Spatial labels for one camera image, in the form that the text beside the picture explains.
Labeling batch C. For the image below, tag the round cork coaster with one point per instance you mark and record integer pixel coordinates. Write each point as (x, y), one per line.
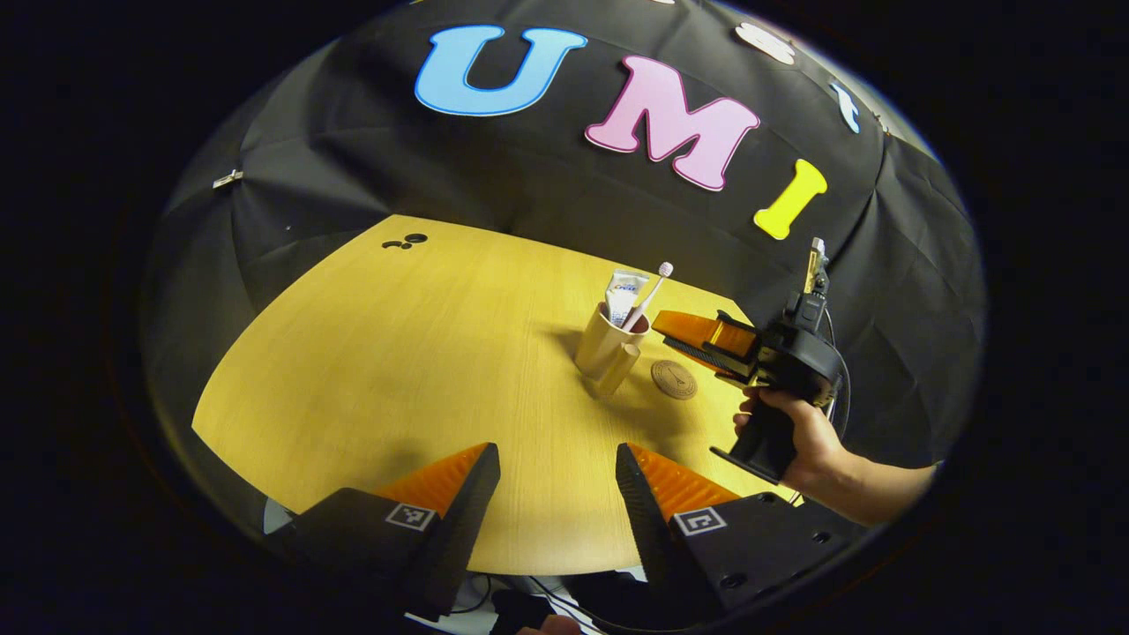
(675, 381)

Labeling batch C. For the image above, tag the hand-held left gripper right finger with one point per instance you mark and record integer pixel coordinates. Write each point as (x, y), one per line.
(648, 520)

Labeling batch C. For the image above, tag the pink toothbrush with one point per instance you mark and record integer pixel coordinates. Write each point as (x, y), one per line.
(648, 298)

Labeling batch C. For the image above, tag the black backdrop cloth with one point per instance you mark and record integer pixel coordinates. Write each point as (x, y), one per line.
(529, 176)

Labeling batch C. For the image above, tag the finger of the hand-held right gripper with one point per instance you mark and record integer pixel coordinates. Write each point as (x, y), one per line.
(697, 328)
(719, 363)

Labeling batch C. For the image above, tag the silver metal clip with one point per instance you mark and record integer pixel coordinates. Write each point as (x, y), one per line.
(228, 179)

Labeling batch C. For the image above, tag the wooden desktop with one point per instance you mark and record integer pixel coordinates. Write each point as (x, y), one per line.
(397, 353)

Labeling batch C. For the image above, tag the white toothpaste tube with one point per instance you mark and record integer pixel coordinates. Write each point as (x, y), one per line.
(624, 295)

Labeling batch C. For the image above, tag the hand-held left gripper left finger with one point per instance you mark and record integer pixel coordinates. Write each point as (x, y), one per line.
(463, 520)

